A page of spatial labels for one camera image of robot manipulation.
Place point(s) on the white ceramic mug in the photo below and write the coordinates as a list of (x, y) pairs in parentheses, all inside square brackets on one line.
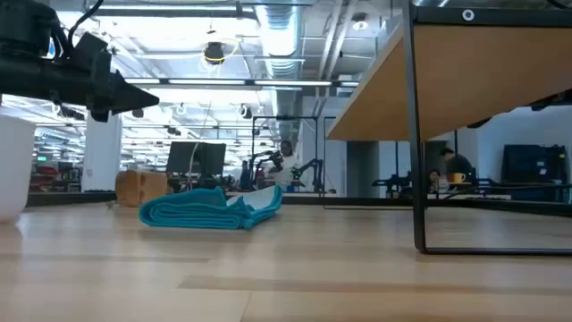
[(15, 170)]

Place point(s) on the background black monitor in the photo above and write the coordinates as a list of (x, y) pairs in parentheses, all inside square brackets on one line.
[(183, 158)]

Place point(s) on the white pillar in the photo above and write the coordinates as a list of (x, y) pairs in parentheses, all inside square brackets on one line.
[(102, 152)]

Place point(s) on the background black robot arm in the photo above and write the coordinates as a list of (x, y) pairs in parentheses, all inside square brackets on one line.
[(393, 181), (263, 158), (313, 167)]

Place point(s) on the person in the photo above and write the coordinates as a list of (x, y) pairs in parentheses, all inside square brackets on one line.
[(458, 165), (288, 167), (433, 179)]

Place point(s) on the silver air duct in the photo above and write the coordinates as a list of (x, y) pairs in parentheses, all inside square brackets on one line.
[(279, 36)]

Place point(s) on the wooden tray with black ends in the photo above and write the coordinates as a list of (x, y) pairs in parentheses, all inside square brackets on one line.
[(469, 76)]

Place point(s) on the black ceiling camera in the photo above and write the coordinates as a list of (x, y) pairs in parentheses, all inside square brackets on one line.
[(214, 53)]

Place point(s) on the yellow mug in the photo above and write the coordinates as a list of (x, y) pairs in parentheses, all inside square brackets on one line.
[(458, 177)]

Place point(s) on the black aluminium table frame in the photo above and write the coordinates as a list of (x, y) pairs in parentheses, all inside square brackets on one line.
[(67, 199)]

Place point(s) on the background black stand frame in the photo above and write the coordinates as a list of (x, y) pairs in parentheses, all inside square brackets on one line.
[(286, 117)]

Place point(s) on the large black screen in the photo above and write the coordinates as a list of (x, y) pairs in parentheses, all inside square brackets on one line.
[(532, 163)]

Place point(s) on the overhead light bar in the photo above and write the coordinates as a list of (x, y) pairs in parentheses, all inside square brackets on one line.
[(290, 82)]

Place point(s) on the teal folded towel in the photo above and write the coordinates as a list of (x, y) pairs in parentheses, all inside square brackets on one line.
[(196, 210)]

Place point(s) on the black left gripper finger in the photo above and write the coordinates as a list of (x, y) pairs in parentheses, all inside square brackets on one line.
[(129, 96)]

